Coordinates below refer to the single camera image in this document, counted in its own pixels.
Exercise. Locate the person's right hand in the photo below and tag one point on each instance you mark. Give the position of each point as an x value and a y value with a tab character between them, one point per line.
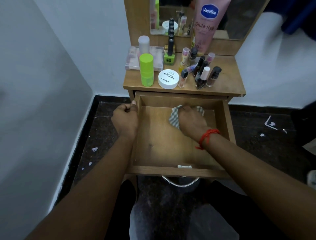
192	122

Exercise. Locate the person's left hand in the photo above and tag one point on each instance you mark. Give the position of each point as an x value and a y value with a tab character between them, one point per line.
124	121

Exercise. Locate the person's right fingers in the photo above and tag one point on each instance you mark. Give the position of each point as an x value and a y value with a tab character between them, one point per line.
187	110

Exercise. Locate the person's left fingers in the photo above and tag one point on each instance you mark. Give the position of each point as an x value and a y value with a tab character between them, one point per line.
127	106

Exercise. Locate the checked cleaning cloth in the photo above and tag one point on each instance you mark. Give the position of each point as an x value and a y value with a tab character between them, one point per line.
174	117

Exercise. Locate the wooden drawer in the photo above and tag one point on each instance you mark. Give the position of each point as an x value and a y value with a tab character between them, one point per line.
158	145

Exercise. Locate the person's right forearm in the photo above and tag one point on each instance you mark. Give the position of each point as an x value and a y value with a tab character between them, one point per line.
259	185

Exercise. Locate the person's left forearm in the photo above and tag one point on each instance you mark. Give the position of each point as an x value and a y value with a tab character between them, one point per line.
93	192

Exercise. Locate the white round jar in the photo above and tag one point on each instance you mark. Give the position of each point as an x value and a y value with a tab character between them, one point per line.
168	79

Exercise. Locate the cluster of small cosmetic bottles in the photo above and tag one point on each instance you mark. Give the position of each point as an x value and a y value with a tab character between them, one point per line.
201	74

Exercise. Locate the lime green bottle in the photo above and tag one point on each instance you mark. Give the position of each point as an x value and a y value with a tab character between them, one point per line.
146	70

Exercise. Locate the wooden dressing table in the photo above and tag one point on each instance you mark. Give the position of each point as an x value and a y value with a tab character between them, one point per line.
229	79

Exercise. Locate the green nail polish bottle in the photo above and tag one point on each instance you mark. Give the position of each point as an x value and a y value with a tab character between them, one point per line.
169	58

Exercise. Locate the clear plastic box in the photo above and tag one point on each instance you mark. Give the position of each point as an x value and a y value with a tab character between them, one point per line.
156	60

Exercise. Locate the white drawer latch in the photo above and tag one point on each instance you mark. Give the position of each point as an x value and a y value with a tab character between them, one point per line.
184	166

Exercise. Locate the pink bottle with white cap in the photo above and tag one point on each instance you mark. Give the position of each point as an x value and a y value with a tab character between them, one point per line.
144	44

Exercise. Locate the white plastic scrap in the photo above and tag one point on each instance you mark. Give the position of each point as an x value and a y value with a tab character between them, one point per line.
270	123

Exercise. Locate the pink lotion tube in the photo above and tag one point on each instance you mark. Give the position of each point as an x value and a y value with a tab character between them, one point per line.
209	27

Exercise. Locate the person's black trousers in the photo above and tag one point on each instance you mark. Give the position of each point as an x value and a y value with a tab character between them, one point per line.
222	197

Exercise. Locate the dressing table mirror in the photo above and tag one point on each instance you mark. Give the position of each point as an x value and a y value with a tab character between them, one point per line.
237	19

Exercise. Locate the black object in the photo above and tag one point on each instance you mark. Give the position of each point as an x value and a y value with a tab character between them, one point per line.
305	123

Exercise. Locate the white shoe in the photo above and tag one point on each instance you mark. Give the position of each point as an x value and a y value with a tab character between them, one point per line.
312	179

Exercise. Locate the dark blue cloth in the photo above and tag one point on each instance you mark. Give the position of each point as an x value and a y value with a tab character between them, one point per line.
298	17

